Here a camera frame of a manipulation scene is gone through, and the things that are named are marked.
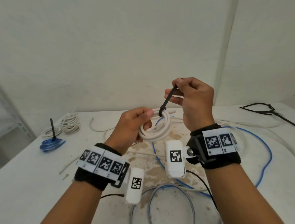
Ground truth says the person's left hand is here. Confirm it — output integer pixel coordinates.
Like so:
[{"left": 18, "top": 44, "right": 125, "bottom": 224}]
[{"left": 104, "top": 106, "right": 154, "bottom": 155}]

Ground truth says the person's right hand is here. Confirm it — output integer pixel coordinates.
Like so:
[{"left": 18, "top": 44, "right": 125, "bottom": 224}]
[{"left": 164, "top": 77, "right": 215, "bottom": 133}]

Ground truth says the thick white cable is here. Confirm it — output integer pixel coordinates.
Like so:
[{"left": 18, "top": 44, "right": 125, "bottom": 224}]
[
  {"left": 61, "top": 112, "right": 80, "bottom": 126},
  {"left": 42, "top": 126, "right": 63, "bottom": 137},
  {"left": 62, "top": 124, "right": 81, "bottom": 134},
  {"left": 138, "top": 108, "right": 177, "bottom": 142}
]

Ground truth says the black cable tie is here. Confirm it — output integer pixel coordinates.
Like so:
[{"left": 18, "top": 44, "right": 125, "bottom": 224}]
[
  {"left": 159, "top": 84, "right": 180, "bottom": 117},
  {"left": 50, "top": 118, "right": 57, "bottom": 142}
]

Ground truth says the tangle of white cables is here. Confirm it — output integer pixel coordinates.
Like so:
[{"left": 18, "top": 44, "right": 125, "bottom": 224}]
[{"left": 59, "top": 118, "right": 295, "bottom": 192}]

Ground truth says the blue cable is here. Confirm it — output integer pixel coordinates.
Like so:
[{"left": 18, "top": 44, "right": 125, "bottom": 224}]
[
  {"left": 152, "top": 115, "right": 273, "bottom": 198},
  {"left": 39, "top": 138, "right": 66, "bottom": 153}
]

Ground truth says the bundle of black cable ties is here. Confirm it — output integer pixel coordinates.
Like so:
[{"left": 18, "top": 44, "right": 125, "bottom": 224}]
[{"left": 239, "top": 103, "right": 295, "bottom": 127}]

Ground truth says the person's left forearm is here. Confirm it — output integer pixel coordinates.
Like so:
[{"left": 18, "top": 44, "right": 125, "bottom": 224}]
[{"left": 40, "top": 180, "right": 103, "bottom": 224}]

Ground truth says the person's right forearm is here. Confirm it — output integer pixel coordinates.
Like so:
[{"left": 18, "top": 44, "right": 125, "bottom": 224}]
[{"left": 204, "top": 164, "right": 285, "bottom": 224}]

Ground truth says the black left wristband with markers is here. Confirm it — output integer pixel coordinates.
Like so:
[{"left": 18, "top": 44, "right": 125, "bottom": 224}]
[{"left": 73, "top": 143, "right": 130, "bottom": 191}]

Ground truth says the black wristband with markers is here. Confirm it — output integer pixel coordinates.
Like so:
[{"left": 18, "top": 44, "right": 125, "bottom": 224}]
[
  {"left": 186, "top": 123, "right": 242, "bottom": 170},
  {"left": 73, "top": 143, "right": 130, "bottom": 191}
]

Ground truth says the black right wristband with markers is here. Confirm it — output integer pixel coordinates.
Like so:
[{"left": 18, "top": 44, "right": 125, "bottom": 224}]
[{"left": 186, "top": 123, "right": 242, "bottom": 170}]

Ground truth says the grey metal shelf rack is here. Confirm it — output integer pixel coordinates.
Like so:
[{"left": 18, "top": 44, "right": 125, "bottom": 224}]
[{"left": 0, "top": 85, "right": 37, "bottom": 169}]

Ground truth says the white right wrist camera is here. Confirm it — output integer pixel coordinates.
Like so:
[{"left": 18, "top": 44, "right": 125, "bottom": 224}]
[{"left": 165, "top": 140, "right": 196, "bottom": 178}]

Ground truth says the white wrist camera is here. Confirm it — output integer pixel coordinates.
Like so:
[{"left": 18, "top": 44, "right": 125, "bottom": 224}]
[
  {"left": 165, "top": 140, "right": 196, "bottom": 178},
  {"left": 124, "top": 168, "right": 145, "bottom": 205}
]

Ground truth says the black left camera wire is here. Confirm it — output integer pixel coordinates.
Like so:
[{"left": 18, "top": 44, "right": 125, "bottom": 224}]
[{"left": 100, "top": 193, "right": 126, "bottom": 199}]

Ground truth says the black camera wire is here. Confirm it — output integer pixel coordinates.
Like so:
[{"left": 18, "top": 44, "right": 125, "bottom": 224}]
[
  {"left": 185, "top": 170, "right": 218, "bottom": 210},
  {"left": 100, "top": 193, "right": 126, "bottom": 199}
]

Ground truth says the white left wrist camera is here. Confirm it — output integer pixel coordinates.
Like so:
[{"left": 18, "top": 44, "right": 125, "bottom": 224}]
[{"left": 124, "top": 168, "right": 145, "bottom": 205}]

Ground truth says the black right camera wire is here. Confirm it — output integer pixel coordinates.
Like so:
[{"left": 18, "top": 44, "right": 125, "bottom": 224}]
[{"left": 185, "top": 170, "right": 218, "bottom": 210}]

